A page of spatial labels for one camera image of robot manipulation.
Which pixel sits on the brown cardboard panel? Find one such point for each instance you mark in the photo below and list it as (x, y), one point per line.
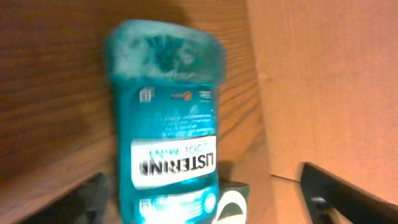
(328, 79)

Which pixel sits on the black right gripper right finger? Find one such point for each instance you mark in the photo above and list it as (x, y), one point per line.
(327, 195)

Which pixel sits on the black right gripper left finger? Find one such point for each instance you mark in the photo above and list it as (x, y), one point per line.
(86, 204)

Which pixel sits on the teal mouthwash bottle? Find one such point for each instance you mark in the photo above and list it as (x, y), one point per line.
(165, 79)

